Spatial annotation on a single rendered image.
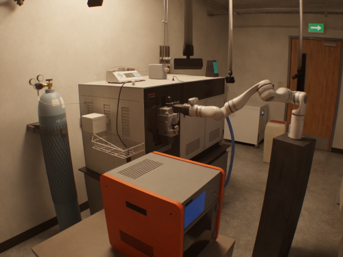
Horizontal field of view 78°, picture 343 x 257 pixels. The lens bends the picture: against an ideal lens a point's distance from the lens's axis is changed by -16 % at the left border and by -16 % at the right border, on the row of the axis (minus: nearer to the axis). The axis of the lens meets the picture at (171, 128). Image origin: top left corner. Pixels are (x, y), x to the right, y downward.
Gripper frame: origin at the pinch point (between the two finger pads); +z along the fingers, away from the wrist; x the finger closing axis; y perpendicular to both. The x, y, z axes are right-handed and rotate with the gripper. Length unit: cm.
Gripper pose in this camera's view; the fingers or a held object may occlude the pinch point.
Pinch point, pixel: (167, 102)
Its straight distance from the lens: 163.3
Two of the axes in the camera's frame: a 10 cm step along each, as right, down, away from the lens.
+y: 0.0, 9.6, 2.7
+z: -8.2, -1.6, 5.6
